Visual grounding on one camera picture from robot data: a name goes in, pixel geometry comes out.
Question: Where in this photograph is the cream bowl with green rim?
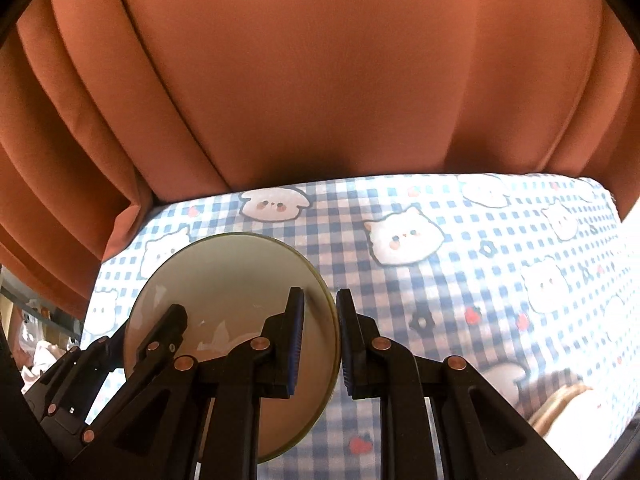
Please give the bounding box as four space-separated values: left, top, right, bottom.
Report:
124 233 340 460

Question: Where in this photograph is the pile of clothes and clutter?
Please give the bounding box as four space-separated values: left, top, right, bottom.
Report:
1 266 82 393

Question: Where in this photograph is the blue checkered cartoon tablecloth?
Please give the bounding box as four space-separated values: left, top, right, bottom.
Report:
82 174 639 479

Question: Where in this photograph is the orange curtain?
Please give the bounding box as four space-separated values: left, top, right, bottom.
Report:
1 0 639 316

